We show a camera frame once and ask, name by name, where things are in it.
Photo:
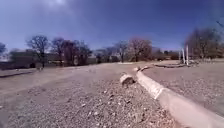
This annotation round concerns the round concrete block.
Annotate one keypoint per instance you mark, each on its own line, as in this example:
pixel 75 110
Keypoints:
pixel 126 79

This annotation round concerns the row of bare trees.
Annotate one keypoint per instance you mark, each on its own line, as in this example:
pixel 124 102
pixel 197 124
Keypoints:
pixel 66 50

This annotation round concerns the brown gravel dirt ground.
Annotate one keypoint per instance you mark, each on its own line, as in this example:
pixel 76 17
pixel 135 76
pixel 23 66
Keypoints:
pixel 66 96

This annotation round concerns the dark low kerb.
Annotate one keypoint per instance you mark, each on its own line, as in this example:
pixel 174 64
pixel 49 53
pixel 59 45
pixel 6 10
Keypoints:
pixel 168 65

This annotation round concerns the pale concrete kerb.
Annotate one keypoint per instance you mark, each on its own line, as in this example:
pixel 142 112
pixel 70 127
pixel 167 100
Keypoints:
pixel 173 103

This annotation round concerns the white posts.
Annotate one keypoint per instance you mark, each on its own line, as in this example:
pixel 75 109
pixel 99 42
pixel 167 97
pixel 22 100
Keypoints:
pixel 185 55

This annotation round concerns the grey gravel stretch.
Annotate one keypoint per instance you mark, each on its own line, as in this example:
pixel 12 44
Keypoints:
pixel 196 80

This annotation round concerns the low building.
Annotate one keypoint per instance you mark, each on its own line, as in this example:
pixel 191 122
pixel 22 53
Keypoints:
pixel 23 59

